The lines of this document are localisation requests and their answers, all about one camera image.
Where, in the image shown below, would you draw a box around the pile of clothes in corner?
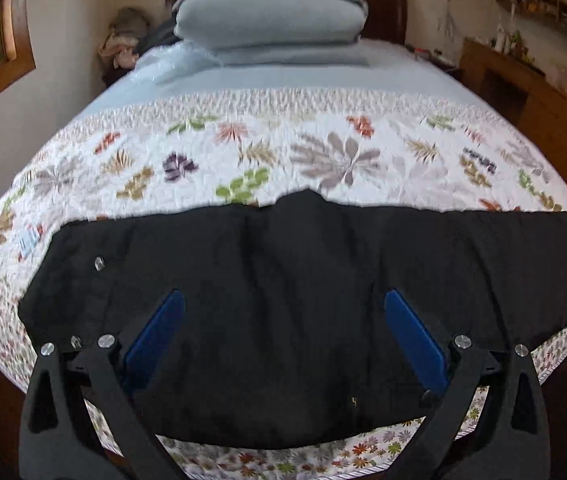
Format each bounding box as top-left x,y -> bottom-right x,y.
98,6 -> 178,88

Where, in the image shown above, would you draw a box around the wooden side cabinet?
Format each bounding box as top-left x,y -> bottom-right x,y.
460,39 -> 567,179

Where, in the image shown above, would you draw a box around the black pants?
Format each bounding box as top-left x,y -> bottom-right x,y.
18,190 -> 567,450

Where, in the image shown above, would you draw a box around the light blue bed sheet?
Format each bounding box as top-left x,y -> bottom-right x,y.
78,39 -> 480,118

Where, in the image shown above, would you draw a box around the floral quilted bedspread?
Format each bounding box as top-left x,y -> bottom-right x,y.
0,86 -> 567,480

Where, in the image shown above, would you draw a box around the folded grey blanket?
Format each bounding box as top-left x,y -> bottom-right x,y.
172,0 -> 368,66

